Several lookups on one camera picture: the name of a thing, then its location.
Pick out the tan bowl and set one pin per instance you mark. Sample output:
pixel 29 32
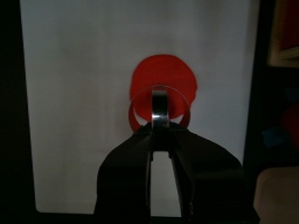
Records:
pixel 278 195

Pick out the round metal dough cutter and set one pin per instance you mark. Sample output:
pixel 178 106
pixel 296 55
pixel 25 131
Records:
pixel 161 105

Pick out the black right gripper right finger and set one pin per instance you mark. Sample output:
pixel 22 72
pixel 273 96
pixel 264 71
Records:
pixel 210 178

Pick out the flat red dough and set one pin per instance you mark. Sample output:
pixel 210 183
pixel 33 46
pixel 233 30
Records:
pixel 164 75

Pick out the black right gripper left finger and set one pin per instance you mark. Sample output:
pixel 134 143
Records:
pixel 125 175

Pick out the wooden drawer box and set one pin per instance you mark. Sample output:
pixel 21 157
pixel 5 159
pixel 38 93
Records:
pixel 284 35

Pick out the white cutting board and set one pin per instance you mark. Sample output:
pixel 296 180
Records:
pixel 98 102

